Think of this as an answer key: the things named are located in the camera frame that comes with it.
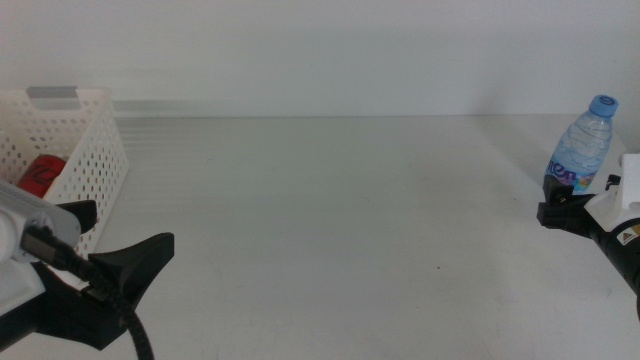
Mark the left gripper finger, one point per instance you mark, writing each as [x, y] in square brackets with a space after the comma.
[140, 260]
[82, 214]

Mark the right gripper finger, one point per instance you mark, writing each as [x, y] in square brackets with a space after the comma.
[612, 182]
[555, 192]

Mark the clear water bottle blue cap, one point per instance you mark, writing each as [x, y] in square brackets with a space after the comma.
[582, 145]

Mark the red cola can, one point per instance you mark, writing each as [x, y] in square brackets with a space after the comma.
[42, 175]

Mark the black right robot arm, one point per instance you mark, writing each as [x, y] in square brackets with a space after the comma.
[625, 265]

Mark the white perforated plastic basket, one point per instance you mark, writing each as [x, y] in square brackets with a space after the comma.
[95, 150]

